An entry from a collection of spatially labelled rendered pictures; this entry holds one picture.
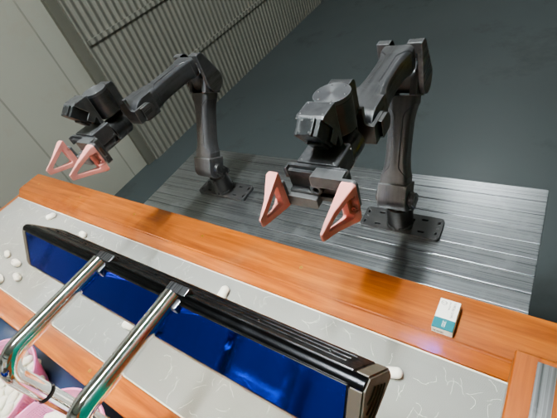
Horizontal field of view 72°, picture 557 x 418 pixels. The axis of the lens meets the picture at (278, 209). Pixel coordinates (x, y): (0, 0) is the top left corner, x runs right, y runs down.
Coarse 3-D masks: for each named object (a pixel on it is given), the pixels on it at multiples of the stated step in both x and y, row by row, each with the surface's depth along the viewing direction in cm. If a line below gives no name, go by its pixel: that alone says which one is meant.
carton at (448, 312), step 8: (440, 304) 69; (448, 304) 68; (456, 304) 68; (440, 312) 68; (448, 312) 67; (456, 312) 67; (440, 320) 67; (448, 320) 66; (456, 320) 66; (432, 328) 67; (440, 328) 66; (448, 328) 65; (448, 336) 66
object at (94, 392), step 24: (96, 264) 51; (72, 288) 49; (168, 288) 45; (48, 312) 47; (168, 312) 43; (24, 336) 46; (144, 336) 41; (0, 360) 44; (120, 360) 39; (24, 384) 46; (48, 384) 49; (96, 384) 38; (72, 408) 37; (96, 408) 38
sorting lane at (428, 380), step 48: (0, 240) 137; (96, 240) 120; (0, 288) 116; (48, 288) 110; (240, 288) 90; (96, 336) 92; (336, 336) 75; (384, 336) 72; (144, 384) 79; (192, 384) 76; (432, 384) 64; (480, 384) 62
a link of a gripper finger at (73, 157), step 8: (56, 144) 89; (64, 144) 89; (56, 152) 87; (64, 152) 89; (72, 152) 91; (80, 152) 91; (72, 160) 91; (88, 160) 90; (48, 168) 86; (56, 168) 88; (64, 168) 89
